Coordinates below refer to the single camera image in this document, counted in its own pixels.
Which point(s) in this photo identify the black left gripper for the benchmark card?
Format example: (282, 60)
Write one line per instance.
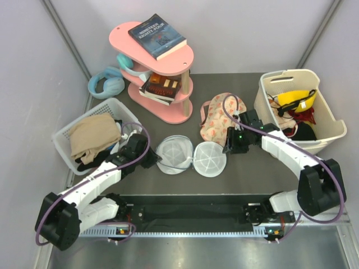
(153, 158)

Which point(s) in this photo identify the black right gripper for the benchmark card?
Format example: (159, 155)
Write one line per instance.
(231, 146)

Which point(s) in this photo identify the yellow black bra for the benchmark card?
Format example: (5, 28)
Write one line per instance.
(299, 101)

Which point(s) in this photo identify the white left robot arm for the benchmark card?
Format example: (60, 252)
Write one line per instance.
(63, 217)

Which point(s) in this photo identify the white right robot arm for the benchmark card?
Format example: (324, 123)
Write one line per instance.
(320, 184)

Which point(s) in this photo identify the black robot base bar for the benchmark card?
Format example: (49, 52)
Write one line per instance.
(200, 212)

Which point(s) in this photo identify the cream plastic laundry basket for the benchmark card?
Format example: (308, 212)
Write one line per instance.
(327, 129)

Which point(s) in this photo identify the white perforated plastic basket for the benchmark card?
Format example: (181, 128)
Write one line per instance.
(116, 109)

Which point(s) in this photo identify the black white blue garment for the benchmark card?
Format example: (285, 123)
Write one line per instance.
(115, 134)

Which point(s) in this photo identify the peach garment in basket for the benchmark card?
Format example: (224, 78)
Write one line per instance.
(286, 122)

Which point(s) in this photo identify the pink three-tier shelf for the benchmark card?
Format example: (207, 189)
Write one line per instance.
(177, 63)

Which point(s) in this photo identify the dark red paperback book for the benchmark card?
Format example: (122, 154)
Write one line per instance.
(163, 87)

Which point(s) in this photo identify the beige folded garment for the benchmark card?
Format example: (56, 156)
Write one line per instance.
(89, 137)

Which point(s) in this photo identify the black garment in basket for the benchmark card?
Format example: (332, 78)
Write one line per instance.
(300, 132)

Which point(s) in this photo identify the blue headphones on floor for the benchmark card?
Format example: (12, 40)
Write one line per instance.
(113, 85)

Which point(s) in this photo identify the teal headphones on shelf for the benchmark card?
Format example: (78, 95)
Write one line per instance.
(127, 64)

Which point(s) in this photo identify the blue Nineteen Eighty-Four book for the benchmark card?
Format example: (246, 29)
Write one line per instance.
(157, 37)

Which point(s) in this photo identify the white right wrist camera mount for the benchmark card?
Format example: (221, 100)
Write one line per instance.
(236, 116)

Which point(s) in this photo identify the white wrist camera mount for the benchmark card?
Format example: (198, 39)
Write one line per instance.
(125, 136)
(236, 116)

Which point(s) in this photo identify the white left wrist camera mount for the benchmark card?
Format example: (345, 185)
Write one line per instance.
(125, 136)

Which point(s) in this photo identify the red strappy garment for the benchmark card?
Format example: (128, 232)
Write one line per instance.
(305, 116)

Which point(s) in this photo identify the grey slotted cable duct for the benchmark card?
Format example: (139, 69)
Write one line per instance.
(115, 232)

